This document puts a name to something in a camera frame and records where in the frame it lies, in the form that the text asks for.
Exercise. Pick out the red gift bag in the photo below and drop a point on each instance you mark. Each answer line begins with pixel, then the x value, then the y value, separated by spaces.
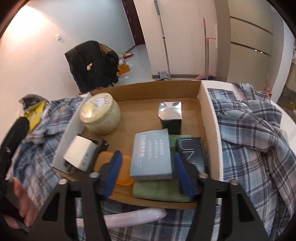
pixel 267 90

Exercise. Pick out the green handled mop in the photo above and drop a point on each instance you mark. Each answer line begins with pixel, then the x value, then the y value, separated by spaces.
pixel 167 74

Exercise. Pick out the black box silver lid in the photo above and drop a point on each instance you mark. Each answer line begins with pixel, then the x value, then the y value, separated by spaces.
pixel 170 116

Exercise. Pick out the black UNNY box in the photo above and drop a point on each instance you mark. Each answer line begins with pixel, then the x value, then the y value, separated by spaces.
pixel 190 160

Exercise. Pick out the green envelope pouch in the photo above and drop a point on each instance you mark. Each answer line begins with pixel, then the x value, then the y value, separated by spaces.
pixel 161 190

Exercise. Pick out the black jacket on chair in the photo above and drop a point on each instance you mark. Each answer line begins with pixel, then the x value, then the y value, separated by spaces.
pixel 93 65

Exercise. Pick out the white power adapter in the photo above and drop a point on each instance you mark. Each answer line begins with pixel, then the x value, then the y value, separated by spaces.
pixel 80 154

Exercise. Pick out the cardboard tray box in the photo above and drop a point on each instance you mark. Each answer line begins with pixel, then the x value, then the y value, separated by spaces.
pixel 139 105

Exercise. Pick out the grey rectangular box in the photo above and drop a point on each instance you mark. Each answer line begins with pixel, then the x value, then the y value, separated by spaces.
pixel 151 156

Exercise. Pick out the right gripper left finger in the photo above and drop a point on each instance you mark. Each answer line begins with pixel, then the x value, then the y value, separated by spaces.
pixel 57 218

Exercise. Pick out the white AUX remote control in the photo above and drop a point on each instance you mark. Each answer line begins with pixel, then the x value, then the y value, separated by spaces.
pixel 134 218

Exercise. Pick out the pink broom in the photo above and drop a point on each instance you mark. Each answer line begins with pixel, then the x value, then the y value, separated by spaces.
pixel 206 75

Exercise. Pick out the yellow box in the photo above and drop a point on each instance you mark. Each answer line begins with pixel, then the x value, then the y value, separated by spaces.
pixel 34 115

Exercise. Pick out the beige refrigerator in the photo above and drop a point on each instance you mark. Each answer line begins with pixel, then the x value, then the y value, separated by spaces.
pixel 245 41

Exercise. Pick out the person left hand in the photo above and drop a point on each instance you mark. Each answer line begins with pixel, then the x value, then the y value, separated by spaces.
pixel 17 195

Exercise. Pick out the dark brown door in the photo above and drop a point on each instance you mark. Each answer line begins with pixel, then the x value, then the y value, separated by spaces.
pixel 133 21

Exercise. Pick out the black framed tray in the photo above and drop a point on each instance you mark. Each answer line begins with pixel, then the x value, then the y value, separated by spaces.
pixel 102 146

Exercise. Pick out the blue plaid shirt cloth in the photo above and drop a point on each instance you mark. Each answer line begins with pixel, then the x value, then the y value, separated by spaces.
pixel 255 151

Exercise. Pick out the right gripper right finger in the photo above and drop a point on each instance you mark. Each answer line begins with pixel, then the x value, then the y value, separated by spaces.
pixel 239 219

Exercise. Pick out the round cream bear tin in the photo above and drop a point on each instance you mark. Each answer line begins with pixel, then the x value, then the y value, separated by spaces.
pixel 100 114

